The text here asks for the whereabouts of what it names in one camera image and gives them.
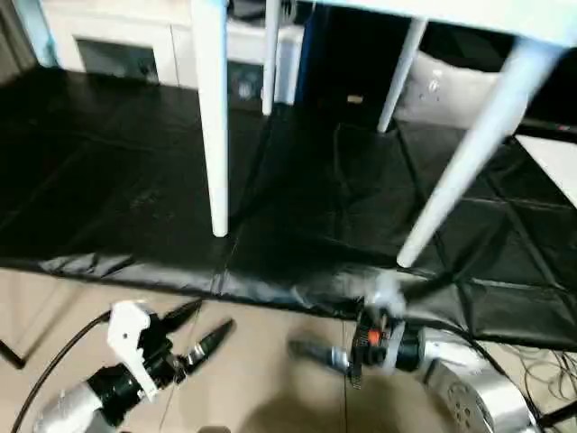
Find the grey cushion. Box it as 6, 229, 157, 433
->
396, 51, 528, 130

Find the thin black bar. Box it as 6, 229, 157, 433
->
522, 121, 577, 134

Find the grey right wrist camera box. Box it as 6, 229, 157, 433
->
362, 270, 409, 319

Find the white low table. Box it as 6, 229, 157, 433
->
516, 134, 577, 204

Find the white plastic table leg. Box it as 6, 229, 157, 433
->
191, 0, 231, 238
376, 18, 428, 134
261, 0, 284, 116
398, 39, 570, 268

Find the white cabinet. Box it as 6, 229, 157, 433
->
26, 0, 307, 105

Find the black sofa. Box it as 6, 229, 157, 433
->
306, 0, 577, 132

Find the black table mat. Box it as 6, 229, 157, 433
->
0, 67, 577, 351

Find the black metal table frame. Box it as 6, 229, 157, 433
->
538, 403, 577, 428
0, 340, 28, 371

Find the grey curtain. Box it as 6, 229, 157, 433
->
0, 0, 37, 87

